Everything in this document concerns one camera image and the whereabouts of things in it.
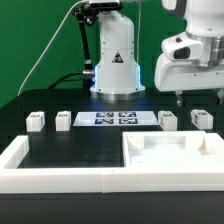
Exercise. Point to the white square table top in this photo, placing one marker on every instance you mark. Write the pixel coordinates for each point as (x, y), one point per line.
(173, 151)

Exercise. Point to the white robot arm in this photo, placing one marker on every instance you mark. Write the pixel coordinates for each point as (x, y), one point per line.
(117, 75)

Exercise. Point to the white sheet with tags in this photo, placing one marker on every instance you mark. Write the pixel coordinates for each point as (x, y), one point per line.
(117, 118)

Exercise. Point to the white U-shaped fence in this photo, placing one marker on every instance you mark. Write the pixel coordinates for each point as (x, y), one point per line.
(14, 180)

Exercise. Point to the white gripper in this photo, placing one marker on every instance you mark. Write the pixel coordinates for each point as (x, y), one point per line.
(190, 62)

